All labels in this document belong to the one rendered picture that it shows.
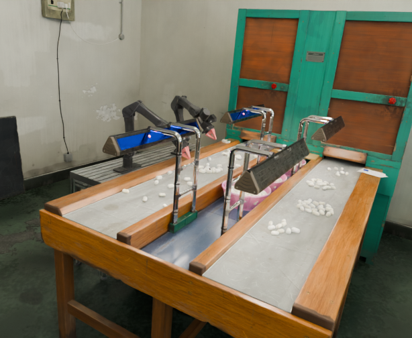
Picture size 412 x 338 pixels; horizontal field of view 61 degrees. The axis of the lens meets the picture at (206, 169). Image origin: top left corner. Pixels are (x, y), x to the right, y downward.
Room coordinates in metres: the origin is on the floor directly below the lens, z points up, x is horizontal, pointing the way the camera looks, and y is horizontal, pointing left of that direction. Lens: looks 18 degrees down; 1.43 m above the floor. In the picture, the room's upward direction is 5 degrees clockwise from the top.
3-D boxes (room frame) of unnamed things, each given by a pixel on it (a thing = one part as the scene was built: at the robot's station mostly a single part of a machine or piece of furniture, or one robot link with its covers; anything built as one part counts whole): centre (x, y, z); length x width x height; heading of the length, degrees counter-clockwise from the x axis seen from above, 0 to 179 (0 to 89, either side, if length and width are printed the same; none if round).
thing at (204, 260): (1.79, -0.42, 0.71); 1.81 x 0.05 x 0.11; 152
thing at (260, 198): (1.77, -0.23, 0.72); 0.27 x 0.27 x 0.10
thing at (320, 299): (1.61, -0.76, 0.67); 1.81 x 0.12 x 0.19; 152
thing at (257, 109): (2.34, -0.31, 0.90); 0.20 x 0.19 x 0.45; 152
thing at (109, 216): (2.03, 0.02, 0.73); 1.81 x 0.30 x 0.02; 152
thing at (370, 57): (2.89, -0.87, 1.32); 1.36 x 0.55 x 0.95; 62
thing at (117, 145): (1.53, 0.22, 1.08); 0.62 x 0.08 x 0.07; 152
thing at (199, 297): (1.06, 0.15, 0.66); 1.22 x 0.02 x 0.16; 62
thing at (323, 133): (2.12, -0.73, 1.08); 0.62 x 0.08 x 0.07; 152
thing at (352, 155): (2.48, -1.00, 0.83); 0.30 x 0.06 x 0.07; 62
